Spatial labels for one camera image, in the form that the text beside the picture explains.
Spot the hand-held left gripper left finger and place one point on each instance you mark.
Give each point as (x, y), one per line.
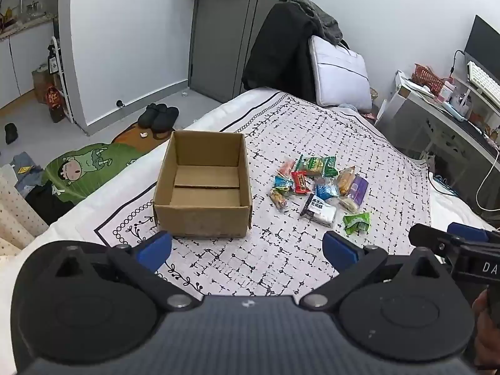
(154, 248)

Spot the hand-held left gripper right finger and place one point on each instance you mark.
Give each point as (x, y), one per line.
(340, 248)

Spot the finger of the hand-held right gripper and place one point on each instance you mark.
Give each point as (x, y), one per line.
(429, 238)
(466, 231)

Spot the small green snack packet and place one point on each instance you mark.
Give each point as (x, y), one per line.
(356, 222)

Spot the black white snack packet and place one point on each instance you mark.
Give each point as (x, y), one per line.
(318, 211)

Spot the cardboard box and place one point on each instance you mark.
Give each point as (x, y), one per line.
(203, 218)

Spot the purple cream snack packet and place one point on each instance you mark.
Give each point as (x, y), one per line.
(358, 189)

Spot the orange bread packet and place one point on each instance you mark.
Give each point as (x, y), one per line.
(345, 179)

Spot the yellow brown snack packet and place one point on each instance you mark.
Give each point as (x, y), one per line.
(279, 199)

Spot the person's right hand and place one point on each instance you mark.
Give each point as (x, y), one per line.
(486, 320)

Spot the clear cream snack packet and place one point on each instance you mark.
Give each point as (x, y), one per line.
(347, 204)

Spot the printed blanket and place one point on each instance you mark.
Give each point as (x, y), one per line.
(273, 242)

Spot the red snack packet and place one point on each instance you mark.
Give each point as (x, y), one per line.
(301, 182)

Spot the large green snack packet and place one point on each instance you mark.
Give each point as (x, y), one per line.
(316, 166)

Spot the small blue snack packet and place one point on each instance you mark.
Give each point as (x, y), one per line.
(283, 182)

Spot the pink orange snack packet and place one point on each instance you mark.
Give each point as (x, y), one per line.
(286, 167)

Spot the cartoon floor mat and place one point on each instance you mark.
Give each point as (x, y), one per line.
(90, 160)

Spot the black clothes pile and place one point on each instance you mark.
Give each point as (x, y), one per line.
(49, 205)

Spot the white desk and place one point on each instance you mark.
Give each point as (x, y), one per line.
(410, 125)

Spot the black slipper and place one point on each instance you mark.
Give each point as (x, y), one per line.
(165, 118)
(147, 114)

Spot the polka dot cloth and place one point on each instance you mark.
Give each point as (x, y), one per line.
(17, 218)

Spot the blue jeans pile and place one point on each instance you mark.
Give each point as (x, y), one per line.
(25, 175)

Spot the yellow tag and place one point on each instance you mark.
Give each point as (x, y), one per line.
(24, 170)

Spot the white keyboard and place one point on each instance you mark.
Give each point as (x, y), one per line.
(484, 80)

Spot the red basket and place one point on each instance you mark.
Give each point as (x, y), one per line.
(427, 76)

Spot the white pillow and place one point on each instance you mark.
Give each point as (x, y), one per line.
(340, 74)

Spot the brown bottle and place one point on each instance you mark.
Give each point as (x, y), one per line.
(54, 103)

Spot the black shoe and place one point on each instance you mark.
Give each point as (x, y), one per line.
(11, 133)

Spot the black monitor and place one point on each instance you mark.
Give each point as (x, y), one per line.
(484, 43)

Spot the brown paper bag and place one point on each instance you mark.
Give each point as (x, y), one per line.
(41, 84)

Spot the black jacket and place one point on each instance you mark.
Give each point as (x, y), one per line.
(277, 50)

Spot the grey garment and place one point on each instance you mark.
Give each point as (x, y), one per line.
(326, 23)

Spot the grey door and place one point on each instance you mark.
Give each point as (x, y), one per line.
(222, 27)

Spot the kitchen counter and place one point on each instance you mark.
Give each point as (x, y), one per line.
(27, 25)

